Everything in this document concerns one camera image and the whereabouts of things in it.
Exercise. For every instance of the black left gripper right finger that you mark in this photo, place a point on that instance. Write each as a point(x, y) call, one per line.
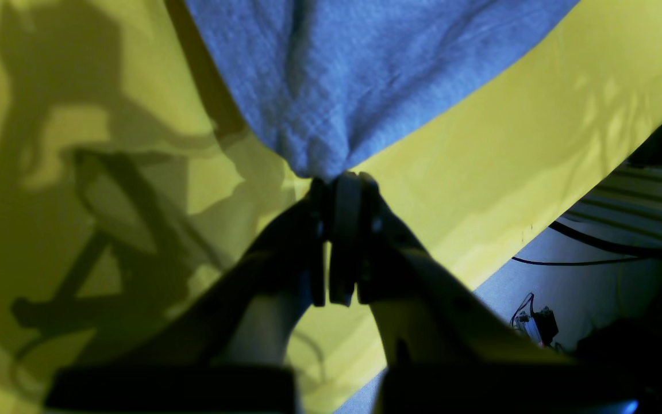
point(446, 352)

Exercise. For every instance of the striped table frame rail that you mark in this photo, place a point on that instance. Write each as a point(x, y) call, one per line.
point(628, 200)

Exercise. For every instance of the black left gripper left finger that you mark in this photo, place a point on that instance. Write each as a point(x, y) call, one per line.
point(226, 353)

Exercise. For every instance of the grey t-shirt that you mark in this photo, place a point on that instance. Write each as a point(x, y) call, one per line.
point(328, 84)

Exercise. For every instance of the yellow table cloth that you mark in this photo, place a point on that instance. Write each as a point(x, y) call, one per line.
point(129, 182)

